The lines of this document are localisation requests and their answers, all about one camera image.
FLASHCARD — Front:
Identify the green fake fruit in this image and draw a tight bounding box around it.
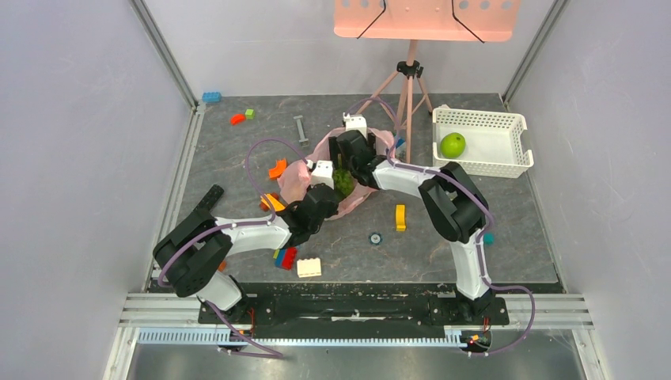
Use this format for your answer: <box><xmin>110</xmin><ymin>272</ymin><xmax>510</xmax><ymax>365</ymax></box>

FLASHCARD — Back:
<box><xmin>332</xmin><ymin>169</ymin><xmax>357</xmax><ymax>200</ymax></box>

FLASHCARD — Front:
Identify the pink plastic bag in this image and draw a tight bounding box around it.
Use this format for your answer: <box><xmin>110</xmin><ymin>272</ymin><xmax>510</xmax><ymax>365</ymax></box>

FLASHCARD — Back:
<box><xmin>276</xmin><ymin>127</ymin><xmax>397</xmax><ymax>222</ymax></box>

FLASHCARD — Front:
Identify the green fake apple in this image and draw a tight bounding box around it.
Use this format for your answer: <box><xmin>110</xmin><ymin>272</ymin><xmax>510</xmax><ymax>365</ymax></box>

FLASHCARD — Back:
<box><xmin>439</xmin><ymin>132</ymin><xmax>466</xmax><ymax>158</ymax></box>

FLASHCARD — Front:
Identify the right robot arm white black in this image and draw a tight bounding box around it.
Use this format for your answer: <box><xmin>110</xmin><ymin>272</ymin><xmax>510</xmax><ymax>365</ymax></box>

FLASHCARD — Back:
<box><xmin>328</xmin><ymin>131</ymin><xmax>495</xmax><ymax>323</ymax></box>

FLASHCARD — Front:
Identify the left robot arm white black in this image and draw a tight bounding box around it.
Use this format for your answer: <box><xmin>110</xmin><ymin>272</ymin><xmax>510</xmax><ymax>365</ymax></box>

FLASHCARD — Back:
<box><xmin>153</xmin><ymin>184</ymin><xmax>339</xmax><ymax>323</ymax></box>

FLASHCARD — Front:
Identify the yellow orange toy car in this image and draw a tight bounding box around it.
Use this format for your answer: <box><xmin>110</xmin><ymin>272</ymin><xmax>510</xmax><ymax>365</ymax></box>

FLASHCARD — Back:
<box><xmin>259</xmin><ymin>192</ymin><xmax>286</xmax><ymax>213</ymax></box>

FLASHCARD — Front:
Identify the multicolour stacked brick block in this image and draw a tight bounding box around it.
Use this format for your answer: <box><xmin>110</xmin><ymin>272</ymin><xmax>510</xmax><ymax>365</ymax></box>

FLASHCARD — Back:
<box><xmin>273</xmin><ymin>247</ymin><xmax>298</xmax><ymax>271</ymax></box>

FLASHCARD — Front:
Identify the grey toy bar piece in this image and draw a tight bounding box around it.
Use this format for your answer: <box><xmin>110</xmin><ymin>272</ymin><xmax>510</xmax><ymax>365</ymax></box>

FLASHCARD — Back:
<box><xmin>294</xmin><ymin>115</ymin><xmax>309</xmax><ymax>146</ymax></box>

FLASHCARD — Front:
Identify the cream white toy brick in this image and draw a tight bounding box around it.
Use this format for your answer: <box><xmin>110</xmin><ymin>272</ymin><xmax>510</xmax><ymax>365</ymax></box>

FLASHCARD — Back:
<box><xmin>296</xmin><ymin>258</ymin><xmax>322</xmax><ymax>278</ymax></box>

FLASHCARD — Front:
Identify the orange curved toy piece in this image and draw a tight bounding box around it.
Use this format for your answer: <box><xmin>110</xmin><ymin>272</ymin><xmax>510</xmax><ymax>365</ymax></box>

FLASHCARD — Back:
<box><xmin>267</xmin><ymin>158</ymin><xmax>288</xmax><ymax>181</ymax></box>

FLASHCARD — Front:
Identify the yellow curved toy brick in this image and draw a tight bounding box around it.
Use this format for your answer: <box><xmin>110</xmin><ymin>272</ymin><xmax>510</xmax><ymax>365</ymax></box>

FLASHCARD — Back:
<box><xmin>395</xmin><ymin>204</ymin><xmax>407</xmax><ymax>232</ymax></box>

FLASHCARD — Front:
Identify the small green toy brick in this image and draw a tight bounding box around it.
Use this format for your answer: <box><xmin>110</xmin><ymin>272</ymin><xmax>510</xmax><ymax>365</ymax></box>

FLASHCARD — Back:
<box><xmin>245</xmin><ymin>108</ymin><xmax>256</xmax><ymax>120</ymax></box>

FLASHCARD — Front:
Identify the red arch toy brick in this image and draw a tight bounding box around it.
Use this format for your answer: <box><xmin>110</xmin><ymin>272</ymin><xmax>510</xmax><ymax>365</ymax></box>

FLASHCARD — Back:
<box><xmin>229</xmin><ymin>114</ymin><xmax>247</xmax><ymax>125</ymax></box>

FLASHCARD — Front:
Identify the white plastic basket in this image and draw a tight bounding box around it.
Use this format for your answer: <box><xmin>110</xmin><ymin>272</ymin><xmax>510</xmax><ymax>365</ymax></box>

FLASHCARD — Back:
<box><xmin>432</xmin><ymin>104</ymin><xmax>534</xmax><ymax>179</ymax></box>

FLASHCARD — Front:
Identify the blue toy brick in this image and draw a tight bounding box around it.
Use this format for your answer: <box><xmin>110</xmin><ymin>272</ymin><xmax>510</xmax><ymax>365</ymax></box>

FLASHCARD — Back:
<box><xmin>201</xmin><ymin>92</ymin><xmax>222</xmax><ymax>104</ymax></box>

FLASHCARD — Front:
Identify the teal toy brick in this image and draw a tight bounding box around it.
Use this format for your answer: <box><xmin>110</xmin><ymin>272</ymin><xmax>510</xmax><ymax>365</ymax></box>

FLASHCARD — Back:
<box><xmin>483</xmin><ymin>233</ymin><xmax>495</xmax><ymax>245</ymax></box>

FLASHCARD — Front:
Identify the pink music stand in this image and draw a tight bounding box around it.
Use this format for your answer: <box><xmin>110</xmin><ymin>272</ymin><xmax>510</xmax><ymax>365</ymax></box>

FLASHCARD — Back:
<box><xmin>333</xmin><ymin>0</ymin><xmax>521</xmax><ymax>160</ymax></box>

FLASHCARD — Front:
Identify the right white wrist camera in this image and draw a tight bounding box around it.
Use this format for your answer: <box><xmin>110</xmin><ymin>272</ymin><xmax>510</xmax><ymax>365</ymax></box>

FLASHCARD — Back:
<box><xmin>343</xmin><ymin>112</ymin><xmax>368</xmax><ymax>137</ymax></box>

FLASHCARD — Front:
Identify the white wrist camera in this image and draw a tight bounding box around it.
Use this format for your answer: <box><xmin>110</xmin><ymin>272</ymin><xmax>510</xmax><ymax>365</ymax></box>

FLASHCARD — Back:
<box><xmin>309</xmin><ymin>160</ymin><xmax>334</xmax><ymax>189</ymax></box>
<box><xmin>343</xmin><ymin>112</ymin><xmax>368</xmax><ymax>137</ymax></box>

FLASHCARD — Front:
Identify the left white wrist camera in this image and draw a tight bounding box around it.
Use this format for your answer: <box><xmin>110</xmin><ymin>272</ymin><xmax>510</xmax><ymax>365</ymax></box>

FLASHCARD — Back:
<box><xmin>309</xmin><ymin>160</ymin><xmax>334</xmax><ymax>189</ymax></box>

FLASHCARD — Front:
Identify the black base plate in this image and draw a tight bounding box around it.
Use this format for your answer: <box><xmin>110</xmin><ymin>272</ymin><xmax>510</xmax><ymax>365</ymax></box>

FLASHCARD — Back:
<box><xmin>223</xmin><ymin>282</ymin><xmax>510</xmax><ymax>339</ymax></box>

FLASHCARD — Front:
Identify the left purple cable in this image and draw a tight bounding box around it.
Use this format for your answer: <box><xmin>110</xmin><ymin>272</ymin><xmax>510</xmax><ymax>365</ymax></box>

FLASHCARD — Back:
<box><xmin>157</xmin><ymin>137</ymin><xmax>316</xmax><ymax>361</ymax></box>

